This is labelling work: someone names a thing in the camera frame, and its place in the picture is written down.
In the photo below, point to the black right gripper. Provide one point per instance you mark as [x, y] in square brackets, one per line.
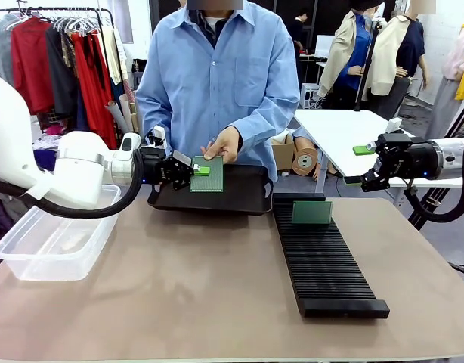
[409, 159]

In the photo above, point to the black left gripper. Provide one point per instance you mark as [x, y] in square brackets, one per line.
[160, 168]

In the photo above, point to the green perforated PCB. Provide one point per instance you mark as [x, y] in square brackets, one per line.
[207, 183]
[311, 211]

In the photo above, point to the person's right forearm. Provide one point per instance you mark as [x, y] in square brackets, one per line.
[152, 113]

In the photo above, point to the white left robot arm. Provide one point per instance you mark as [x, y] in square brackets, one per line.
[81, 162]

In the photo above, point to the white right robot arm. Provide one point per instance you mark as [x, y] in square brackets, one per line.
[453, 155]

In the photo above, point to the person's left forearm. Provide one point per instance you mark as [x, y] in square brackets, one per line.
[266, 125]

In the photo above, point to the person's left hand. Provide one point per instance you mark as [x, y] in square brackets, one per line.
[228, 145]

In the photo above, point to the white table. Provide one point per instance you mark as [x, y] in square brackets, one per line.
[338, 136]

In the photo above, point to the black plastic tray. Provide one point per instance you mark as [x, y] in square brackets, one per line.
[239, 193]

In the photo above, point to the brown cardboard spool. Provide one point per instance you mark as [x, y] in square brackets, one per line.
[304, 162]

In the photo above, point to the black tripod legs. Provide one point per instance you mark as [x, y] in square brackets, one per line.
[421, 208]

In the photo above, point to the cardboard tube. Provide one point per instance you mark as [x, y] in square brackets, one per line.
[129, 109]
[116, 117]

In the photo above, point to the person in blue shirt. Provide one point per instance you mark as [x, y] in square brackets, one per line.
[217, 83]

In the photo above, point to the brown cardboard box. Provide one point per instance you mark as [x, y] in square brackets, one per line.
[283, 153]

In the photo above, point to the black stand pole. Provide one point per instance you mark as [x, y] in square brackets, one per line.
[368, 68]

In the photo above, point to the black slotted PCB rack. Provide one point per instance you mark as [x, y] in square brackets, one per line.
[322, 264]

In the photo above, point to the mannequin beige jacket blue shirt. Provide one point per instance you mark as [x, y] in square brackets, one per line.
[349, 49]

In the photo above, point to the mannequin cream jacket navy shirt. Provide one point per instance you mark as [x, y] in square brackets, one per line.
[402, 49]

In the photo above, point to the red dress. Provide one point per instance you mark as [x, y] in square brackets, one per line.
[92, 94]

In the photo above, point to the mannequin pink top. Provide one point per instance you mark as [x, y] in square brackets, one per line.
[455, 75]

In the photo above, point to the cream garment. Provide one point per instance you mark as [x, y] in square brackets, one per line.
[111, 56]

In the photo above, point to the black metal clothes rack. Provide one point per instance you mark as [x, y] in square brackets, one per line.
[105, 56]

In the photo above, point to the pile of clothes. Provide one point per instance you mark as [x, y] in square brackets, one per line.
[47, 151]

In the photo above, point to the person in dark clothes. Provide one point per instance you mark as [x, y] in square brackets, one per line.
[302, 26]

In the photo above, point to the clear plastic box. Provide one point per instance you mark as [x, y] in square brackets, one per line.
[58, 242]

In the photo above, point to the black garment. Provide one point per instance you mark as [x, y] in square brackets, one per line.
[62, 75]

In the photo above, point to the red shirt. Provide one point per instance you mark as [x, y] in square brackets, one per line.
[31, 68]

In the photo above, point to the grey jacket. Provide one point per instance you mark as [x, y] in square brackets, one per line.
[1, 219]

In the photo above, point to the grey sweater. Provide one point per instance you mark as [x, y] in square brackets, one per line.
[1, 49]

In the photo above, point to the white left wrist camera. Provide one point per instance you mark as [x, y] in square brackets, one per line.
[159, 136]

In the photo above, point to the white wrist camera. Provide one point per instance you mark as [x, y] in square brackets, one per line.
[159, 136]
[394, 125]

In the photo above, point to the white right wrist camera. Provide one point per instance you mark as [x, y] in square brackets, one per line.
[394, 125]

